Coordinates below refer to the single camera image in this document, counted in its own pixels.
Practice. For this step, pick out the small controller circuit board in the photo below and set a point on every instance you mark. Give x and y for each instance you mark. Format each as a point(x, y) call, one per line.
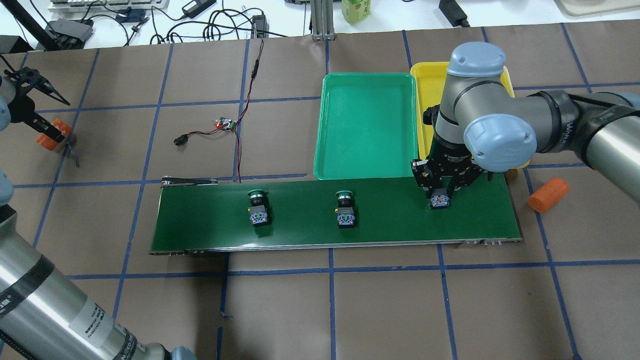
point(225, 124)

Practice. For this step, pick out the yellow push button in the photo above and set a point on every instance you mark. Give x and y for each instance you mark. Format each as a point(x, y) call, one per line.
point(439, 199)

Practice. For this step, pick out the aluminium frame post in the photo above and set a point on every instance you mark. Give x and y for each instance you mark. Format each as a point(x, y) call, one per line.
point(322, 20)

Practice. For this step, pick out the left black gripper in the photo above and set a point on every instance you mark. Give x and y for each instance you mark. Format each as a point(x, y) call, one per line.
point(20, 107)

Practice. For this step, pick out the green push button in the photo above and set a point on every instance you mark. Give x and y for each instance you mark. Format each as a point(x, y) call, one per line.
point(345, 210)
point(259, 213)

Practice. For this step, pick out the black power adapter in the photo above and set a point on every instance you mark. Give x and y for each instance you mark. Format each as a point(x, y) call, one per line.
point(454, 13)

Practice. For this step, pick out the yellow plastic tray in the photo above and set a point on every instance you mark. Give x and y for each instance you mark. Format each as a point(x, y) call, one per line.
point(430, 78)

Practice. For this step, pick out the orange cylinder with 4680 print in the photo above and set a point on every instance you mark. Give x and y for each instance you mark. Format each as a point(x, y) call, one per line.
point(55, 136)

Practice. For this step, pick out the green conveyor belt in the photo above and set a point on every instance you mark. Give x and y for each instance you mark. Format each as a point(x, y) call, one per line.
point(199, 219)

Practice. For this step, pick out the green plastic tray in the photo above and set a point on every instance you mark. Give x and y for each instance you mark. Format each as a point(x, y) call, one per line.
point(366, 126)

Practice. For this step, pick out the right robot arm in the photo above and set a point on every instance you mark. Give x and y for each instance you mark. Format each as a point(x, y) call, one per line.
point(480, 129)

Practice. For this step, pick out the plain orange cylinder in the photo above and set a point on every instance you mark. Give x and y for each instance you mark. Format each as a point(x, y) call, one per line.
point(548, 195)

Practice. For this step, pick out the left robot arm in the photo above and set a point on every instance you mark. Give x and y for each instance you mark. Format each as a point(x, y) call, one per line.
point(45, 316)

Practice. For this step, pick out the green tea bottle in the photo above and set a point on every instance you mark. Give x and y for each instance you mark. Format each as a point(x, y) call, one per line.
point(354, 11)

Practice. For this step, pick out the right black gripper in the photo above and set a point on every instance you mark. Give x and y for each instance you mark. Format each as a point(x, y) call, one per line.
point(448, 156)

